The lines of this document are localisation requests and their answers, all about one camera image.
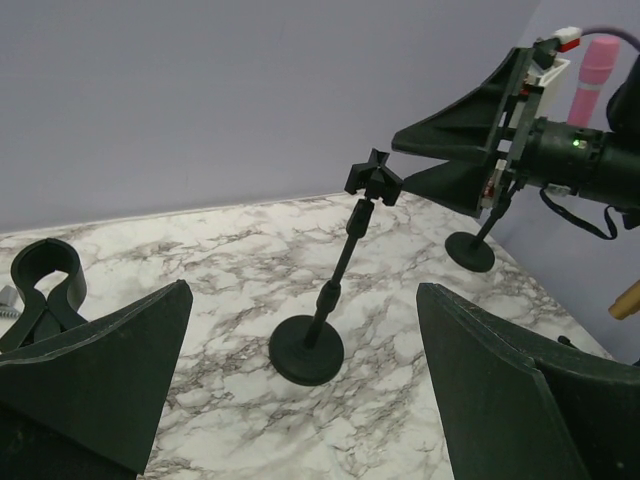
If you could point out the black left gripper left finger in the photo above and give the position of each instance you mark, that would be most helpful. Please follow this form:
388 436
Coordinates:
86 404

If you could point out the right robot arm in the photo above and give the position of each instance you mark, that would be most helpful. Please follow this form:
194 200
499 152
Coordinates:
615 181

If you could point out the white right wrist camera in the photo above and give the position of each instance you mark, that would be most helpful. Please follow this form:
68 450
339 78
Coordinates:
549 67

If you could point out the black tripod microphone stand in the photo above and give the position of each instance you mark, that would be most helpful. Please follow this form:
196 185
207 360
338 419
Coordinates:
565 341

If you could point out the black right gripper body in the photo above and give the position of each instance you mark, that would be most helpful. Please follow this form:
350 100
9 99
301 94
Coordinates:
547 154

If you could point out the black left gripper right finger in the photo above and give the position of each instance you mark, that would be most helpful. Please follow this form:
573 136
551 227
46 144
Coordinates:
517 405

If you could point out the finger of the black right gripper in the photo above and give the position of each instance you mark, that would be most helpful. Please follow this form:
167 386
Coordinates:
454 185
469 129

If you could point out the gold microphone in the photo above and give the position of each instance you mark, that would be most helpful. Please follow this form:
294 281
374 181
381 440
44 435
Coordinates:
627 304

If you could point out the black clamp microphone stand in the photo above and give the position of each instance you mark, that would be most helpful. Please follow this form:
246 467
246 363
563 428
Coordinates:
46 316

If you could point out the pink microphone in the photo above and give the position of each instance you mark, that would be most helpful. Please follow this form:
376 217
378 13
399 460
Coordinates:
595 69

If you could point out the black shock-mount desk stand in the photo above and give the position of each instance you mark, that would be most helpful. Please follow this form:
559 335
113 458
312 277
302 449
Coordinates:
471 251

